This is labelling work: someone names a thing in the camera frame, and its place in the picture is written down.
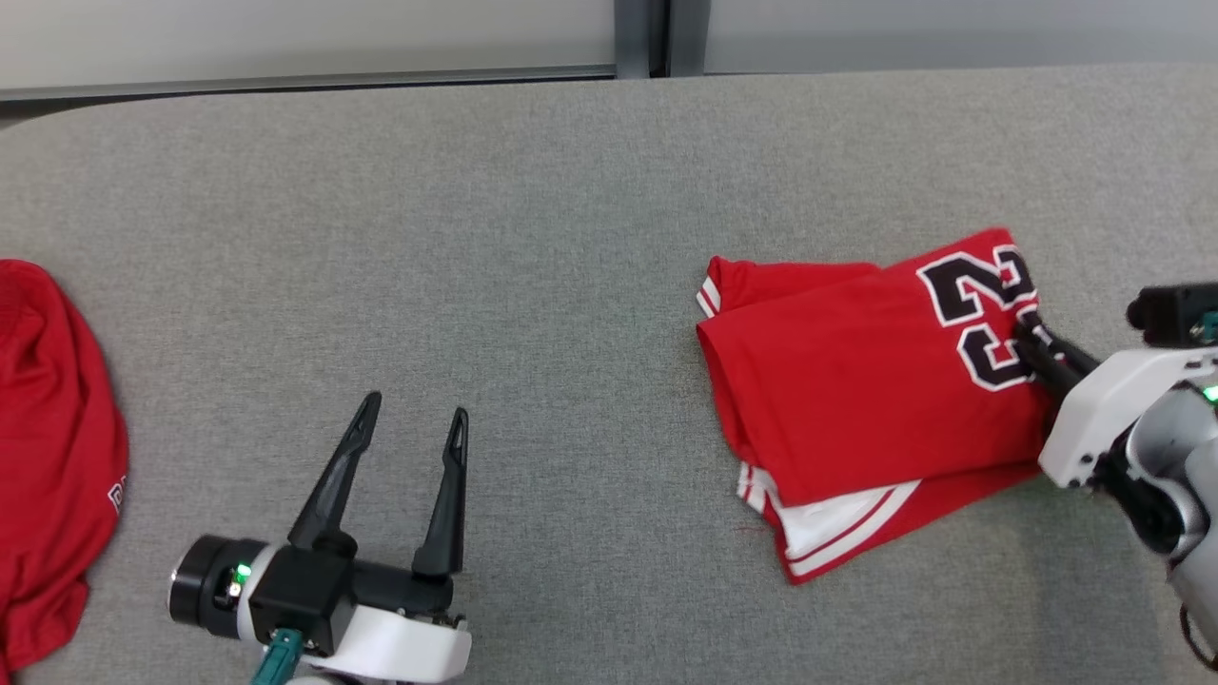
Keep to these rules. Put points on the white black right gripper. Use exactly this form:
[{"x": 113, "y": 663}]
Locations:
[{"x": 1094, "y": 419}]

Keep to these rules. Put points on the grey wall base rail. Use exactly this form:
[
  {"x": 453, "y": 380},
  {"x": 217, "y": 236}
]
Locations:
[{"x": 285, "y": 83}]

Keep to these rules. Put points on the red garment with white lettering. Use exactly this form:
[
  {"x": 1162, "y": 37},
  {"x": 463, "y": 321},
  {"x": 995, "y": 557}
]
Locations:
[{"x": 48, "y": 428}]

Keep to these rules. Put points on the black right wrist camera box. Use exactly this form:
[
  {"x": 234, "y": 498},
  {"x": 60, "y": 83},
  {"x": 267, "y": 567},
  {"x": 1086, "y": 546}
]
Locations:
[{"x": 1166, "y": 314}]

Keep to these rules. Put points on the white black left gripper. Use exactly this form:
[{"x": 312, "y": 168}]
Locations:
[{"x": 400, "y": 642}]

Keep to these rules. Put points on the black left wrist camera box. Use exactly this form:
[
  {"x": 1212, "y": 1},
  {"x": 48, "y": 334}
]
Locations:
[{"x": 300, "y": 595}]

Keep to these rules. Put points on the red basketball jersey number 23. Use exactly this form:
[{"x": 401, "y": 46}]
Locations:
[{"x": 856, "y": 381}]

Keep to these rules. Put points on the grey fabric sofa seat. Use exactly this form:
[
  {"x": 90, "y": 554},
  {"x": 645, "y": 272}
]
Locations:
[{"x": 571, "y": 285}]

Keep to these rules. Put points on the grey partition post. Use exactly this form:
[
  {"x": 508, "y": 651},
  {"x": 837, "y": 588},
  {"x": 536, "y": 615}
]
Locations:
[
  {"x": 632, "y": 38},
  {"x": 687, "y": 38}
]

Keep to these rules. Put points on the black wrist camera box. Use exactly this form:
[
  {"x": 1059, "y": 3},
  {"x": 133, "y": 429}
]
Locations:
[
  {"x": 300, "y": 595},
  {"x": 1166, "y": 314}
]

